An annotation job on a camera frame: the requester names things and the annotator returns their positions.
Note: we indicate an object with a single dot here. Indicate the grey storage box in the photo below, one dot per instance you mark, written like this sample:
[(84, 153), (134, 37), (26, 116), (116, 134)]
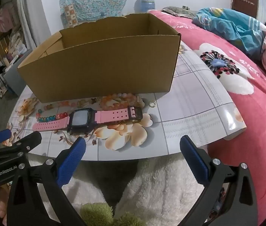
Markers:
[(12, 77)]

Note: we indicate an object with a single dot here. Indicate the blue printed quilt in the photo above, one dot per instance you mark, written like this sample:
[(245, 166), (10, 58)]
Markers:
[(227, 26)]

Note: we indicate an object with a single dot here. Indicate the brown cardboard box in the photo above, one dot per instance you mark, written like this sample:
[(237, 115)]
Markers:
[(100, 63)]

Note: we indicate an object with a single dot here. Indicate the pink floral bedsheet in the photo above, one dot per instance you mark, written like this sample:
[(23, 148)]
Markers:
[(241, 127)]

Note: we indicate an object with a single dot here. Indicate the gold hair clip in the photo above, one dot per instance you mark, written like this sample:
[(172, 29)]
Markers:
[(139, 99)]

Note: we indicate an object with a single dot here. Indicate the person's left hand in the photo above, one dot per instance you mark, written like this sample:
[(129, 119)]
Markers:
[(1, 210)]

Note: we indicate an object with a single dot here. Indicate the hanging pink garment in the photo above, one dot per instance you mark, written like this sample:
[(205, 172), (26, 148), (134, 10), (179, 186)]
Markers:
[(4, 18)]

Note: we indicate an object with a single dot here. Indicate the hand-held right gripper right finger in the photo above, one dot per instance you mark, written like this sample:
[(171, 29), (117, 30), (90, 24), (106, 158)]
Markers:
[(194, 162)]

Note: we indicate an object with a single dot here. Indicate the camouflage cloth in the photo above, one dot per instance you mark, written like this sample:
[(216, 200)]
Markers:
[(175, 11)]

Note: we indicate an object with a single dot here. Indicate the blue water bottle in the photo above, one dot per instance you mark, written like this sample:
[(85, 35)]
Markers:
[(147, 3)]

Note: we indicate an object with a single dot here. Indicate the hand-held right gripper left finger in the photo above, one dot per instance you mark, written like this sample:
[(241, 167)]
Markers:
[(71, 162)]

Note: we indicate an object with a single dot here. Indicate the pile of white bags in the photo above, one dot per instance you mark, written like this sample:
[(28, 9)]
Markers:
[(17, 42)]

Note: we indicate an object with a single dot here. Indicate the square digital wristwatch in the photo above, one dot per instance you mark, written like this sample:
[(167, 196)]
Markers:
[(81, 120)]

